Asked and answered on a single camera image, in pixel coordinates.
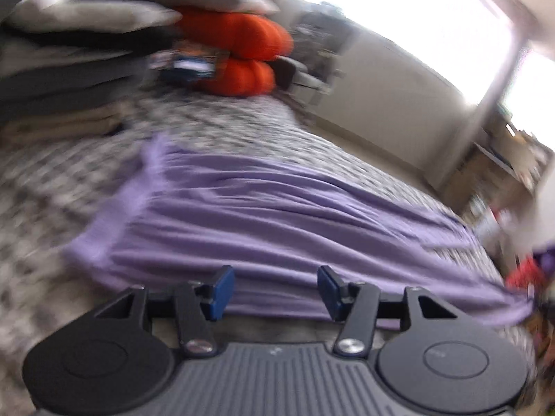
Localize grey office chair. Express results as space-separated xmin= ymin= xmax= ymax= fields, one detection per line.
xmin=288 ymin=6 xmax=352 ymax=105

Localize purple plush toy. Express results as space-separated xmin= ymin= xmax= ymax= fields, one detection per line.
xmin=531 ymin=243 xmax=555 ymax=269

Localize grey curtain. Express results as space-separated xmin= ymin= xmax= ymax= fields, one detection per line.
xmin=434 ymin=30 xmax=532 ymax=193

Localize smartphone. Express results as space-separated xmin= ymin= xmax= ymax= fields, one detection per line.
xmin=160 ymin=50 xmax=230 ymax=84

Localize purple pants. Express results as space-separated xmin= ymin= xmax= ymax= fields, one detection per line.
xmin=61 ymin=134 xmax=536 ymax=327

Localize wooden shelf unit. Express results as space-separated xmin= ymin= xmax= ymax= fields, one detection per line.
xmin=446 ymin=115 xmax=555 ymax=230

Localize large window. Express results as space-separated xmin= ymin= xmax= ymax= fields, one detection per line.
xmin=277 ymin=0 xmax=527 ymax=109

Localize grey padded armrest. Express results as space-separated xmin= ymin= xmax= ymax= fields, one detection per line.
xmin=271 ymin=54 xmax=324 ymax=92

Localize stack of folded clothes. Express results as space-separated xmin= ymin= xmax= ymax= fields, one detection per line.
xmin=0 ymin=0 xmax=185 ymax=141

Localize small window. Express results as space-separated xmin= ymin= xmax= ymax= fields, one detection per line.
xmin=498 ymin=47 xmax=555 ymax=148

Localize red bag with purple item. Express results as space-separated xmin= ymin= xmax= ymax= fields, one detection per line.
xmin=505 ymin=255 xmax=548 ymax=297

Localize grey checked quilt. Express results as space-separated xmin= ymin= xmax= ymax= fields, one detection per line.
xmin=0 ymin=91 xmax=538 ymax=416

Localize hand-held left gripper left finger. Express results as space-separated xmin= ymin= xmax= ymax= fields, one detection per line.
xmin=93 ymin=265 xmax=236 ymax=356

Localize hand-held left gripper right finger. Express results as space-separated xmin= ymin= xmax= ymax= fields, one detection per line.
xmin=317 ymin=265 xmax=460 ymax=358

